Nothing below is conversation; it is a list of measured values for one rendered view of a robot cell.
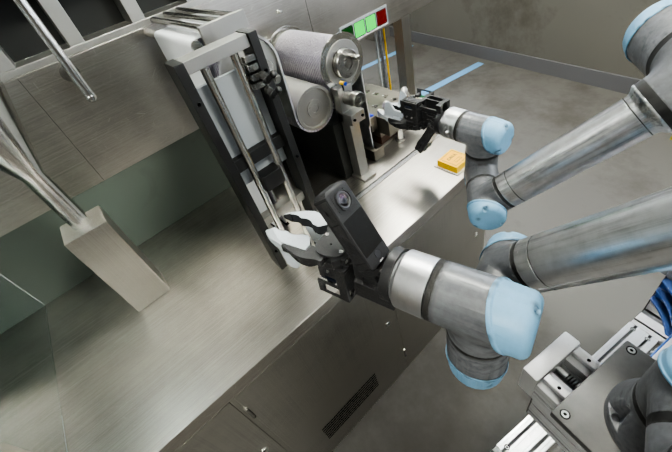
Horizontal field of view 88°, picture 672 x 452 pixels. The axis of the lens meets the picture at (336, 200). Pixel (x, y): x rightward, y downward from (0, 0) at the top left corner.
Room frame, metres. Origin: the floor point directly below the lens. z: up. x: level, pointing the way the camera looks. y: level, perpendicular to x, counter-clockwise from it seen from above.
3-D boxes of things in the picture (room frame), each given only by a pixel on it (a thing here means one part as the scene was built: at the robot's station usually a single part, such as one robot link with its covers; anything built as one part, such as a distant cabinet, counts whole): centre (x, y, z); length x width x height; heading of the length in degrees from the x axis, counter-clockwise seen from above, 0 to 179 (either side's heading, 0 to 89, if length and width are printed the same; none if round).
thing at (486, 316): (0.19, -0.12, 1.21); 0.11 x 0.08 x 0.09; 45
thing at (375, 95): (1.16, -0.20, 1.00); 0.40 x 0.16 x 0.06; 30
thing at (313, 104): (0.98, 0.04, 1.18); 0.26 x 0.12 x 0.12; 30
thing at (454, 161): (0.81, -0.38, 0.91); 0.07 x 0.07 x 0.02; 30
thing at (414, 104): (0.77, -0.29, 1.12); 0.12 x 0.08 x 0.09; 30
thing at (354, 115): (0.88, -0.11, 1.05); 0.06 x 0.05 x 0.31; 30
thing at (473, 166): (0.62, -0.36, 1.01); 0.11 x 0.08 x 0.11; 156
